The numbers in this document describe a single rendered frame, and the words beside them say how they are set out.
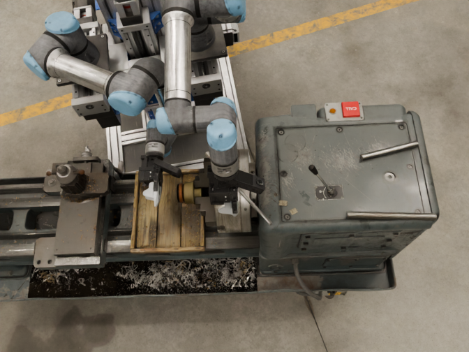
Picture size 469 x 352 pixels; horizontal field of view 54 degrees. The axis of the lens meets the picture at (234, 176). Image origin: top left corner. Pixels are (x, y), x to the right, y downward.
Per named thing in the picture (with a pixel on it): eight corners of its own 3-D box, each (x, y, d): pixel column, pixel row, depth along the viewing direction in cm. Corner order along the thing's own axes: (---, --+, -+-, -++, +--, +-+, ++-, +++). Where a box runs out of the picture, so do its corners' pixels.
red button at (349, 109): (356, 103, 167) (358, 100, 165) (359, 118, 164) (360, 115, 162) (340, 104, 167) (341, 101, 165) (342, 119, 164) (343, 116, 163)
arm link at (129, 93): (53, 49, 182) (164, 92, 164) (29, 77, 178) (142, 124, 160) (37, 27, 172) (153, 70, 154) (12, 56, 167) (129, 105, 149)
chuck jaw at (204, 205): (224, 195, 170) (225, 223, 164) (225, 201, 174) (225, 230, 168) (195, 196, 170) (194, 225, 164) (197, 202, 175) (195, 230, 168)
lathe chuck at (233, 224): (241, 164, 193) (237, 136, 163) (243, 238, 184) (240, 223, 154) (219, 165, 194) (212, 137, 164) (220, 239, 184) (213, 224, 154)
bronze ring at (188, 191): (200, 176, 172) (176, 177, 172) (200, 199, 168) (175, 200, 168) (203, 185, 180) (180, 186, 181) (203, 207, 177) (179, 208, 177)
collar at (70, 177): (78, 164, 177) (75, 161, 174) (75, 183, 174) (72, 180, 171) (58, 165, 177) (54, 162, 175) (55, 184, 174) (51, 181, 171)
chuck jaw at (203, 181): (225, 181, 175) (222, 152, 169) (224, 187, 170) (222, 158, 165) (195, 181, 175) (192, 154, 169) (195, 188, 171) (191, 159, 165)
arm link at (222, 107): (196, 96, 128) (193, 121, 120) (236, 93, 127) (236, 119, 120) (199, 117, 133) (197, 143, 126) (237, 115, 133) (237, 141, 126)
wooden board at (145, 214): (205, 171, 201) (204, 167, 197) (204, 252, 187) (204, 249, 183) (137, 174, 202) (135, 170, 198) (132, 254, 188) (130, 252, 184)
